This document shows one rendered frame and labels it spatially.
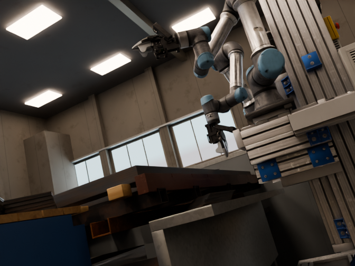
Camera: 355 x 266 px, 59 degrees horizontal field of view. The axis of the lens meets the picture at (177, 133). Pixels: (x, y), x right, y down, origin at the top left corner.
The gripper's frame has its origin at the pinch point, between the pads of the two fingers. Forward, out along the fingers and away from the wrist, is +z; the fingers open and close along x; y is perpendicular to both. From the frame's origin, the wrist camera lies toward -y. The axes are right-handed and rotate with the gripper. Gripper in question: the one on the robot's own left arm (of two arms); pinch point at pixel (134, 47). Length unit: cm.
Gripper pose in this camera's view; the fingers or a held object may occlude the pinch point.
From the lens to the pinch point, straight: 152.1
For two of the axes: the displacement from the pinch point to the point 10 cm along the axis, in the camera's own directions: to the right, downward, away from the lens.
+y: 2.6, 8.9, -3.8
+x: 0.3, 3.9, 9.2
